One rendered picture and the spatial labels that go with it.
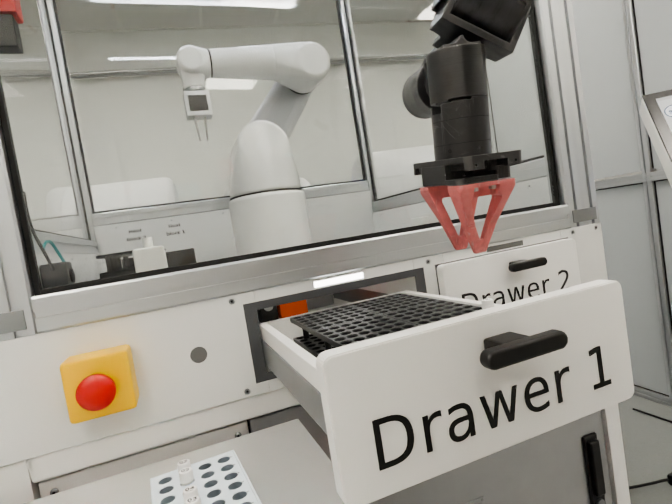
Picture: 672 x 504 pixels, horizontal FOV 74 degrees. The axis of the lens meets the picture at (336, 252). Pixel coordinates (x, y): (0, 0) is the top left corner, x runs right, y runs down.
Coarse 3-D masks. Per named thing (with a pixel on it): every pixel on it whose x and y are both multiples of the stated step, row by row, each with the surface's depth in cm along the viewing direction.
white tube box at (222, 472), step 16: (192, 464) 46; (208, 464) 45; (224, 464) 45; (240, 464) 44; (160, 480) 44; (176, 480) 43; (208, 480) 42; (224, 480) 42; (240, 480) 41; (160, 496) 40; (176, 496) 40; (208, 496) 40; (224, 496) 39; (240, 496) 39; (256, 496) 38
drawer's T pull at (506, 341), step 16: (496, 336) 35; (512, 336) 34; (528, 336) 33; (544, 336) 33; (560, 336) 33; (496, 352) 31; (512, 352) 31; (528, 352) 32; (544, 352) 32; (496, 368) 31
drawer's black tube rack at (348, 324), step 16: (352, 304) 65; (368, 304) 64; (384, 304) 61; (400, 304) 59; (416, 304) 58; (432, 304) 57; (448, 304) 55; (464, 304) 53; (304, 320) 59; (320, 320) 58; (336, 320) 56; (352, 320) 54; (368, 320) 54; (384, 320) 52; (400, 320) 50; (416, 320) 50; (432, 320) 48; (304, 336) 61; (320, 336) 50; (336, 336) 48; (352, 336) 47; (368, 336) 46; (320, 352) 54
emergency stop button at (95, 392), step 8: (88, 376) 49; (96, 376) 49; (104, 376) 50; (80, 384) 49; (88, 384) 49; (96, 384) 49; (104, 384) 49; (112, 384) 50; (80, 392) 48; (88, 392) 49; (96, 392) 49; (104, 392) 49; (112, 392) 50; (80, 400) 48; (88, 400) 49; (96, 400) 49; (104, 400) 49; (112, 400) 50; (88, 408) 49; (96, 408) 49
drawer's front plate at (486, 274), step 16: (560, 240) 80; (480, 256) 75; (496, 256) 75; (512, 256) 76; (528, 256) 77; (544, 256) 78; (560, 256) 80; (576, 256) 81; (448, 272) 71; (464, 272) 73; (480, 272) 74; (496, 272) 75; (512, 272) 76; (528, 272) 77; (544, 272) 78; (576, 272) 81; (448, 288) 71; (464, 288) 72; (480, 288) 74; (496, 288) 75; (512, 288) 76; (560, 288) 80
